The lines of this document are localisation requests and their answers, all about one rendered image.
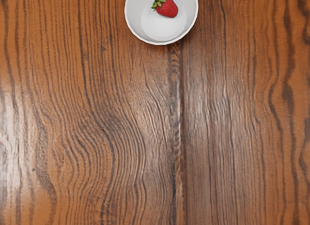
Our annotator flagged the white bowl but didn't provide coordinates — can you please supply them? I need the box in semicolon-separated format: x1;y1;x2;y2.
124;0;199;45

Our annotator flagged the red strawberry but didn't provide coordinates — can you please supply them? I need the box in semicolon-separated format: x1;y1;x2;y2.
151;0;179;18

